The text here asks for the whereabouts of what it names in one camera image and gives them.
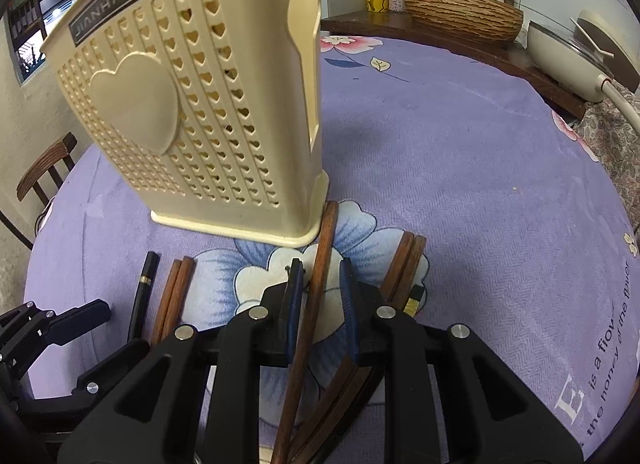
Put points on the black gold chopstick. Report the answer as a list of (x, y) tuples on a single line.
[(415, 300)]

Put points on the floral cloth on chair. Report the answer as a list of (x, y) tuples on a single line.
[(616, 145)]

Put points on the window with sliding frame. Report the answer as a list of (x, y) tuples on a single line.
[(28, 23)]

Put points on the cream pan with lid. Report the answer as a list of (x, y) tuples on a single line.
[(574, 66)]

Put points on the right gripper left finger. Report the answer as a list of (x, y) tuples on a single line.
[(262, 335)]

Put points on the purple floral tablecloth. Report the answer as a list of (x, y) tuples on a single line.
[(527, 241)]

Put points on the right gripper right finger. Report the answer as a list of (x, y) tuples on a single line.
[(386, 340)]

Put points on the wooden chair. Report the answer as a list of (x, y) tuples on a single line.
[(58, 152)]

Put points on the cream plastic utensil holder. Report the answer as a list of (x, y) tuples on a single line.
[(209, 109)]

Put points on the rice cooker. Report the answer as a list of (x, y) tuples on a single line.
[(601, 39)]

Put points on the woven basket sink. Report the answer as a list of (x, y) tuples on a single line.
[(484, 21)]

